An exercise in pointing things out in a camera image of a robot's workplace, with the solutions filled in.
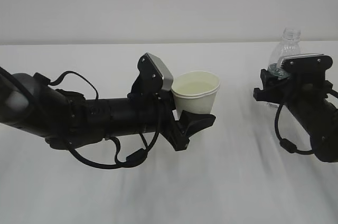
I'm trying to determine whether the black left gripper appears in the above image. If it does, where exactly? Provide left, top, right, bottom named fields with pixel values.
left=126, top=76, right=217, bottom=152

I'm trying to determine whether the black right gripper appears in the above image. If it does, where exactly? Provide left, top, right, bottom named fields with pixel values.
left=253, top=69, right=333, bottom=118

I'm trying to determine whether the white paper cup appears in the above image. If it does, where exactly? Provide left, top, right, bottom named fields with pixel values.
left=171, top=71, right=221, bottom=116

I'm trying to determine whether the clear water bottle green label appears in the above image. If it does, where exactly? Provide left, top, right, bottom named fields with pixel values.
left=267, top=27, right=301, bottom=79

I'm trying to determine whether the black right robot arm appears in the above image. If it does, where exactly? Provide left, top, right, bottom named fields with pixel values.
left=253, top=69, right=337, bottom=163

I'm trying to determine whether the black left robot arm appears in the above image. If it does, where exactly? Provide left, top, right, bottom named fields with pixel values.
left=1, top=67, right=215, bottom=151

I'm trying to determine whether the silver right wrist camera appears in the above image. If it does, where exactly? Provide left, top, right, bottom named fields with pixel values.
left=277, top=53, right=333, bottom=74

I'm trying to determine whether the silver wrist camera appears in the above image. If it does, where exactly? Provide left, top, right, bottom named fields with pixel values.
left=137, top=53, right=174, bottom=94
left=277, top=53, right=333, bottom=74

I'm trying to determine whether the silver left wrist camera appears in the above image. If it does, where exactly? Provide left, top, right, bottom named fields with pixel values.
left=137, top=53, right=174, bottom=94

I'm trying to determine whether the black right camera cable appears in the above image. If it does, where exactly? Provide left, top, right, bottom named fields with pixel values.
left=273, top=86, right=315, bottom=155

